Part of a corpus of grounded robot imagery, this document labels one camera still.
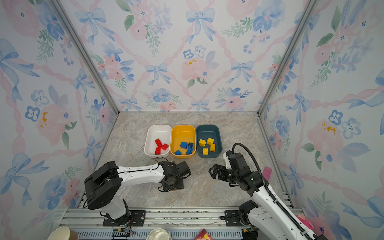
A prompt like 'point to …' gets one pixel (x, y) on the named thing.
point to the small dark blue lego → (190, 146)
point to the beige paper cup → (63, 233)
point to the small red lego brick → (165, 146)
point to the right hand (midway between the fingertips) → (215, 171)
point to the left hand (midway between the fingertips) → (180, 186)
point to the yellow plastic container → (186, 133)
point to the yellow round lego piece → (210, 141)
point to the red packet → (203, 235)
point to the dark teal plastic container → (213, 131)
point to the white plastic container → (155, 131)
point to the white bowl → (158, 234)
